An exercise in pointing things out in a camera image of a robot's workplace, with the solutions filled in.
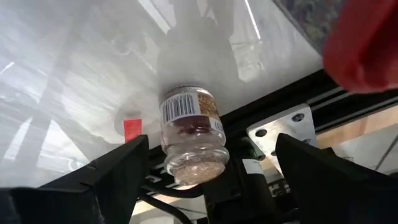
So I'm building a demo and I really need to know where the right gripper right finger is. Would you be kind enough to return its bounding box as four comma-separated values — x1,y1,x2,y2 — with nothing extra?
275,133,398,224

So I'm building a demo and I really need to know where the white paper sheet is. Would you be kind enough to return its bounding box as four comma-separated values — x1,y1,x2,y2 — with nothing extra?
329,129,398,177

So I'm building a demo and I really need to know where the red-lidded smoked paprika tin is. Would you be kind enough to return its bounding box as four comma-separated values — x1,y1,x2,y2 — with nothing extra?
273,0,398,94

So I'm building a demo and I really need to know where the silver corner bracket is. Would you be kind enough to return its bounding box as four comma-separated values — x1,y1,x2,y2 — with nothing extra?
247,104,318,175

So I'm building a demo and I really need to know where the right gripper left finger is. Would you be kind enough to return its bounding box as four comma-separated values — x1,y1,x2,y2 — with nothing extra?
0,134,150,224

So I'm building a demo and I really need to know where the black cable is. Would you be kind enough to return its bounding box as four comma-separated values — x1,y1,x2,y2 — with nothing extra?
138,183,206,224

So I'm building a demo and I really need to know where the cork-topped glass saffron jar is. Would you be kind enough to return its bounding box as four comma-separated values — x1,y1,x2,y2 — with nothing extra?
159,86,230,187

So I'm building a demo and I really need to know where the small red tag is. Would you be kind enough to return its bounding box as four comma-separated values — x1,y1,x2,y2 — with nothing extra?
123,119,143,143

